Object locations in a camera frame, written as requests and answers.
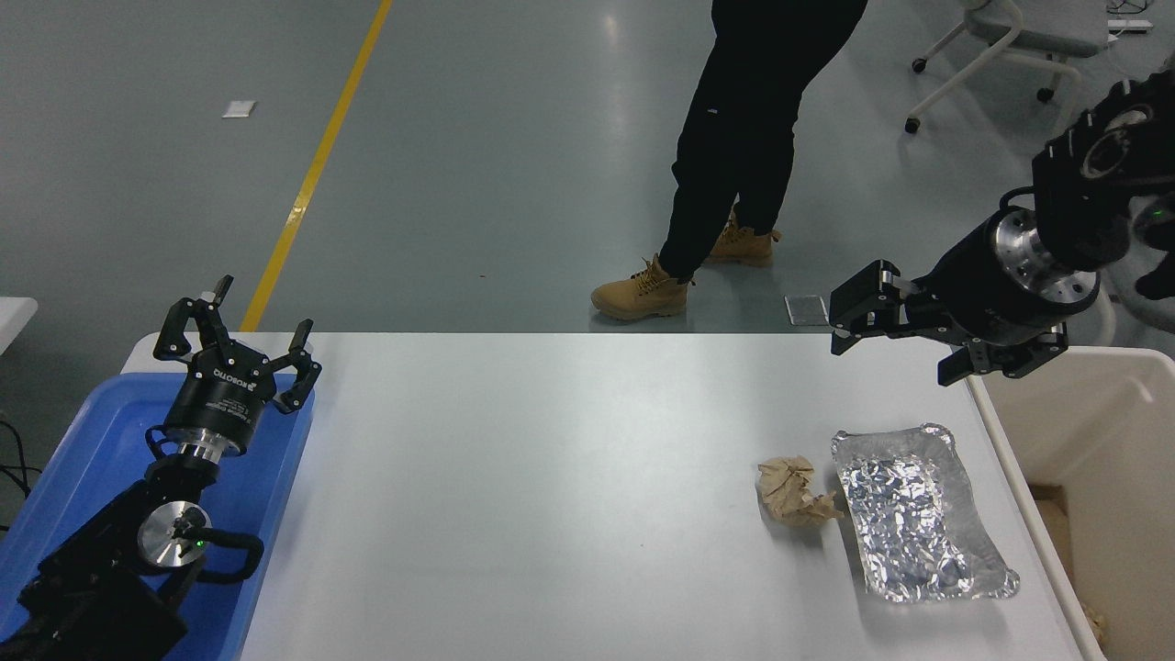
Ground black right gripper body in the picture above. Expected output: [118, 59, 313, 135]
[923, 213, 1095, 348]

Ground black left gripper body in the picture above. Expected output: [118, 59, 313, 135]
[163, 342, 279, 453]

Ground silver foil plate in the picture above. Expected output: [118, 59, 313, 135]
[831, 423, 1021, 603]

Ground large pale bin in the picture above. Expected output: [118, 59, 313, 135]
[966, 344, 1175, 661]

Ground blue plastic tray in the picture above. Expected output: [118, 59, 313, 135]
[0, 372, 316, 661]

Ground white side table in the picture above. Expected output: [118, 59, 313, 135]
[0, 297, 39, 355]

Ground crumpled tan paper ball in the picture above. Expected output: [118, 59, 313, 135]
[757, 456, 845, 527]

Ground person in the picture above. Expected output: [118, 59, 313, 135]
[590, 0, 868, 321]

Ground black cables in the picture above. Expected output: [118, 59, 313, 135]
[0, 413, 43, 533]

